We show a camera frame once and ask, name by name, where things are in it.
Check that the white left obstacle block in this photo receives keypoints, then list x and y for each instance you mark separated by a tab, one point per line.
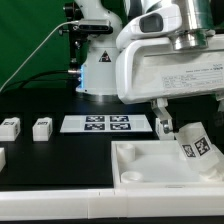
2	158

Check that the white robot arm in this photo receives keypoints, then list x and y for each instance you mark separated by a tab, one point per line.
94	56

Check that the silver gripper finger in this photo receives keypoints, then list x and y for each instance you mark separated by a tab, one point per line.
220	100

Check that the white marker base plate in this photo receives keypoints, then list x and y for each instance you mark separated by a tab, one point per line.
105	123

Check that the white square tabletop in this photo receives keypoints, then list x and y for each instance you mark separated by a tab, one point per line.
154	164

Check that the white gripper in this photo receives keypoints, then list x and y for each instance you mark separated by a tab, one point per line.
152	70

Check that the white front obstacle wall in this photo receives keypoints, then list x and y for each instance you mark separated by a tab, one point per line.
111	203

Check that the black camera on mount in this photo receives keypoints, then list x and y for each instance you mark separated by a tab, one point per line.
85	26

